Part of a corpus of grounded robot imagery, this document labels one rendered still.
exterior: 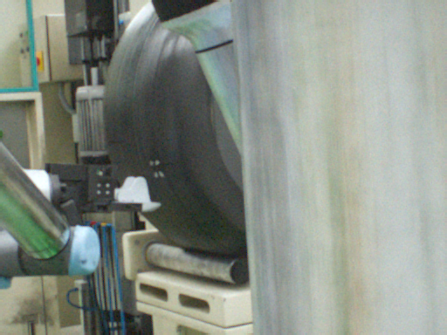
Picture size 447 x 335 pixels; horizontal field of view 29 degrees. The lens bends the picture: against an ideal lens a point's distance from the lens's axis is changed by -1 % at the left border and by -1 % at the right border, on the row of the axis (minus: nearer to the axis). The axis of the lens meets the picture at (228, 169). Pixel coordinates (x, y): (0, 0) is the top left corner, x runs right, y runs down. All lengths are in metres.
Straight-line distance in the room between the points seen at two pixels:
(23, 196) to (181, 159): 0.36
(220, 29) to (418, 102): 0.16
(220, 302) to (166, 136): 0.31
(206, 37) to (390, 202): 0.18
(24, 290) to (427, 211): 1.85
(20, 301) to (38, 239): 0.86
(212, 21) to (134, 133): 1.09
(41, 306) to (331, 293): 1.86
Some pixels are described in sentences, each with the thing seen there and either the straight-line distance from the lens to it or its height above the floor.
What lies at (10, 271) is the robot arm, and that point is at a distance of 1.39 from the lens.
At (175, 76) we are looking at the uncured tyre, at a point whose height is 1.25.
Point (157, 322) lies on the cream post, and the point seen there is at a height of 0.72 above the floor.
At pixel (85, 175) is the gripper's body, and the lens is 1.48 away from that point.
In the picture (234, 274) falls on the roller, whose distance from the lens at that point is 1.54.
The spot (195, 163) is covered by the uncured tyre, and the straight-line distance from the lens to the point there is 1.46.
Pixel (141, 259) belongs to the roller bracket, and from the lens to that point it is 1.83.
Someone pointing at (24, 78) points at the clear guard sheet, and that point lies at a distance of 2.15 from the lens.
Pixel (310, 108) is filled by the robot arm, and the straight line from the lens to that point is 0.31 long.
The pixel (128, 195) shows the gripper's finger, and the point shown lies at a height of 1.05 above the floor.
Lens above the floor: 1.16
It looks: 3 degrees down
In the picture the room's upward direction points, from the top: 4 degrees counter-clockwise
